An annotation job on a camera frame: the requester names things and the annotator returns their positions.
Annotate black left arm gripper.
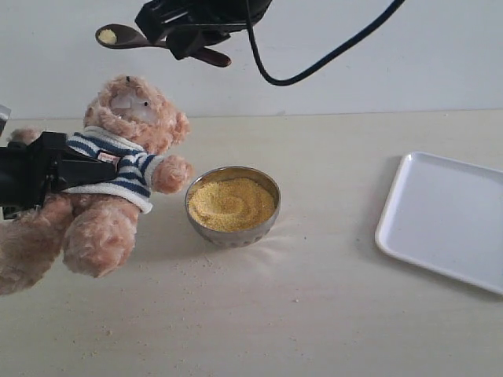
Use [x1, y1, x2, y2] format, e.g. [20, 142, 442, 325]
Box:
[1, 132, 119, 214]

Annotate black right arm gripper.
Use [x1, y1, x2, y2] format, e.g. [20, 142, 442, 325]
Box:
[134, 0, 271, 60]

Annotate dark red wooden spoon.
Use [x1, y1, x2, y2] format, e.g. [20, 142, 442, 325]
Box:
[94, 24, 232, 68]

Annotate beige teddy bear striped sweater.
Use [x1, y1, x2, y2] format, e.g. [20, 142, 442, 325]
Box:
[0, 74, 195, 296]

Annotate yellow millet grains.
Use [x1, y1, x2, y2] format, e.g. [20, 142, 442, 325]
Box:
[189, 178, 276, 232]

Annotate steel bowl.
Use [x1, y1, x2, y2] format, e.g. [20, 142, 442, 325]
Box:
[185, 166, 281, 248]

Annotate white rectangular plastic tray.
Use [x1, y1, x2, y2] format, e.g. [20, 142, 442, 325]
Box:
[374, 152, 502, 295]

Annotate black camera cable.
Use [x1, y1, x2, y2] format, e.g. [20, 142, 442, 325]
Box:
[243, 0, 406, 86]

